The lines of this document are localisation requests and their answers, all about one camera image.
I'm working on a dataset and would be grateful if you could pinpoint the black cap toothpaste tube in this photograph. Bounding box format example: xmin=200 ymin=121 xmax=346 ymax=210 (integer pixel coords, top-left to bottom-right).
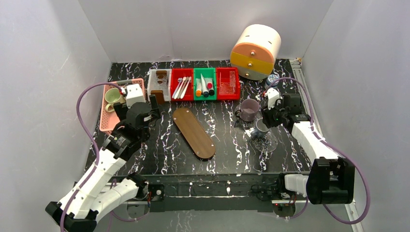
xmin=205 ymin=78 xmax=215 ymax=96

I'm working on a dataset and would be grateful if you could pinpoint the clear oval acrylic tray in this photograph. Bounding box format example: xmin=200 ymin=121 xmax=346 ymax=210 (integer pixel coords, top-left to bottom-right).
xmin=234 ymin=112 xmax=278 ymax=152

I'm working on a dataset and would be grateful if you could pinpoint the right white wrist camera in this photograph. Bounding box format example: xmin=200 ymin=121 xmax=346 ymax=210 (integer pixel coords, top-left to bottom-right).
xmin=264 ymin=87 xmax=281 ymax=110

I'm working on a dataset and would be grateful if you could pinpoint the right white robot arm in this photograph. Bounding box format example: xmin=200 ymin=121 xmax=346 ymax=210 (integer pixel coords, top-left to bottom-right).
xmin=261 ymin=89 xmax=355 ymax=204

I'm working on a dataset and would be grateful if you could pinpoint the white plastic bin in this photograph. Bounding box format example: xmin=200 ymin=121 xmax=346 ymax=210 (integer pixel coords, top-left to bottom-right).
xmin=147 ymin=69 xmax=173 ymax=104

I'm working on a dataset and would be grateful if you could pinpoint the orange cap toothpaste tube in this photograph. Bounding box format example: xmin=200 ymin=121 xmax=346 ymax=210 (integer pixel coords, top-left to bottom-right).
xmin=195 ymin=78 xmax=202 ymax=97

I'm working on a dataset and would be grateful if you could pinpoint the red holder bin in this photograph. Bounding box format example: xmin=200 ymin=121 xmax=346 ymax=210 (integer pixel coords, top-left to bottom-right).
xmin=216 ymin=67 xmax=241 ymax=101

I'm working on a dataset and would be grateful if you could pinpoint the clear acrylic holder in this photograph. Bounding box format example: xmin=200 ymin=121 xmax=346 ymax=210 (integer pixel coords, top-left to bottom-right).
xmin=219 ymin=71 xmax=237 ymax=96

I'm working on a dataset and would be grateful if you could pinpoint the purple cable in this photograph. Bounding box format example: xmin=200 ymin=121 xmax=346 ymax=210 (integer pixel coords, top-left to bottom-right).
xmin=59 ymin=82 xmax=151 ymax=232
xmin=265 ymin=76 xmax=371 ymax=225

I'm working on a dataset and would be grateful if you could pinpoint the green ceramic mug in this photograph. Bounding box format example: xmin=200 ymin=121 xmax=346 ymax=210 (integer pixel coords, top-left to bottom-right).
xmin=104 ymin=88 xmax=126 ymax=113

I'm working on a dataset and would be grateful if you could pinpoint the round drawer cabinet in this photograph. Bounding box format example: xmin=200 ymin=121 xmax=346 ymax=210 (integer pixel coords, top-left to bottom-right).
xmin=230 ymin=24 xmax=281 ymax=81

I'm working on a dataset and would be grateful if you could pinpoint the black front base bar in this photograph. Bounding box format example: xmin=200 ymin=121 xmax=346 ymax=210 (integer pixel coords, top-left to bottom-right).
xmin=126 ymin=173 xmax=306 ymax=214

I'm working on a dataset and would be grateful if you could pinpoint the brown oval wooden tray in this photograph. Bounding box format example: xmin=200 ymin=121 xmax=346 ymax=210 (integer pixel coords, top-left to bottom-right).
xmin=172 ymin=108 xmax=216 ymax=160

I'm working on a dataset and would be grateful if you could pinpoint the clear wooden-ended toothbrush holder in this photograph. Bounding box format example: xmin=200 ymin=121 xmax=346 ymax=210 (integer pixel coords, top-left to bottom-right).
xmin=149 ymin=70 xmax=170 ymax=104

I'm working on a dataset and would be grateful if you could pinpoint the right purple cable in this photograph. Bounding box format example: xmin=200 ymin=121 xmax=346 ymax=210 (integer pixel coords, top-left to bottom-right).
xmin=265 ymin=76 xmax=371 ymax=225

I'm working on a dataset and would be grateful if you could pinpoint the red toothbrush bin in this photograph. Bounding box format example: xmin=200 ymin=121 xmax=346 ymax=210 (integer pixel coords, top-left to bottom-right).
xmin=170 ymin=68 xmax=194 ymax=102

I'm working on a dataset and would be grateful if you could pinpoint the purple ceramic mug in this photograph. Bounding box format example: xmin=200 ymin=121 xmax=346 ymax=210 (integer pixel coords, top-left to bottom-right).
xmin=234 ymin=99 xmax=260 ymax=122

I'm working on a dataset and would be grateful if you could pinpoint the red cap toothpaste tube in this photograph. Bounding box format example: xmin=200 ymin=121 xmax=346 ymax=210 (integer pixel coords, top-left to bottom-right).
xmin=205 ymin=78 xmax=213 ymax=89

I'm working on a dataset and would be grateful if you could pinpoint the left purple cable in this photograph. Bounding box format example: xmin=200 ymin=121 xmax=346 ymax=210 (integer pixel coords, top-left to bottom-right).
xmin=59 ymin=82 xmax=151 ymax=232

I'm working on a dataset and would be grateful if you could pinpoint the white toothbrush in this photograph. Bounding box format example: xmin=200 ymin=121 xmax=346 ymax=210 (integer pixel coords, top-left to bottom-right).
xmin=176 ymin=77 xmax=188 ymax=99
xmin=172 ymin=77 xmax=184 ymax=99
xmin=180 ymin=77 xmax=191 ymax=99

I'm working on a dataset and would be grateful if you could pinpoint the pink plastic basket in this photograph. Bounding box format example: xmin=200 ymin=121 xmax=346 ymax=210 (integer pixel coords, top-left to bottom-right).
xmin=99 ymin=78 xmax=147 ymax=132

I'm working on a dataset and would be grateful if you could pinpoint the aluminium side rail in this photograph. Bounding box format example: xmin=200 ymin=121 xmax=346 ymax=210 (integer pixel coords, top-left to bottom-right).
xmin=290 ymin=58 xmax=359 ymax=221

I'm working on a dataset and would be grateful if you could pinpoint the white blue-handled mug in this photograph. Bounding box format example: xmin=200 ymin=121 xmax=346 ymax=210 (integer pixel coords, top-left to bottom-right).
xmin=250 ymin=118 xmax=270 ymax=139

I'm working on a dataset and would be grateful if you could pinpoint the green toothpaste bin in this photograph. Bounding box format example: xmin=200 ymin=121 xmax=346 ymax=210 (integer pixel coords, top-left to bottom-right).
xmin=193 ymin=68 xmax=217 ymax=101

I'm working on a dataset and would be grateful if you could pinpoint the blue white small jar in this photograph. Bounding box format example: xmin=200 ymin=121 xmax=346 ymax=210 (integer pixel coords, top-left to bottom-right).
xmin=265 ymin=74 xmax=280 ymax=90

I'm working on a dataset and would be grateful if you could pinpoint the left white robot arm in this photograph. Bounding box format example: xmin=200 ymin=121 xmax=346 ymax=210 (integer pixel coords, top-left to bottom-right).
xmin=45 ymin=95 xmax=160 ymax=232

